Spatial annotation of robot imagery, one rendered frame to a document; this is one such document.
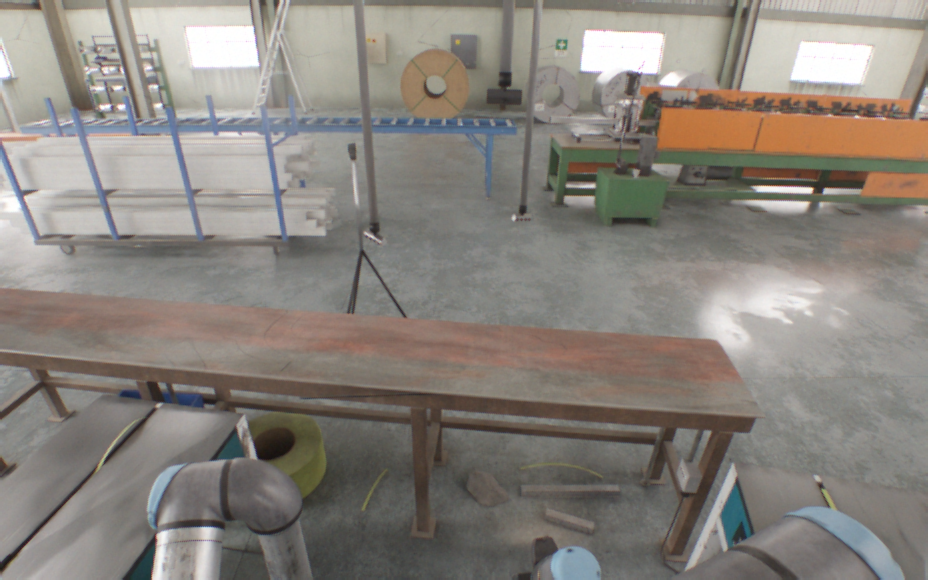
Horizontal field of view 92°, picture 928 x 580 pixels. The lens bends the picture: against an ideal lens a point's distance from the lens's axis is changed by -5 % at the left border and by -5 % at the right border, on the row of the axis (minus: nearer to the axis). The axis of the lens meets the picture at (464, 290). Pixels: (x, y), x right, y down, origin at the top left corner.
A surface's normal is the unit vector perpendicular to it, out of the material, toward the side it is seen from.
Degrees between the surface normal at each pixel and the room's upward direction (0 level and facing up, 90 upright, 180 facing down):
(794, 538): 25
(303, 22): 90
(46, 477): 0
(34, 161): 90
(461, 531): 0
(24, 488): 0
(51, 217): 90
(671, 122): 90
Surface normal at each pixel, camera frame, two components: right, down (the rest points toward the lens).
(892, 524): 0.02, -0.88
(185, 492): 0.11, -0.57
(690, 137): 0.01, 0.48
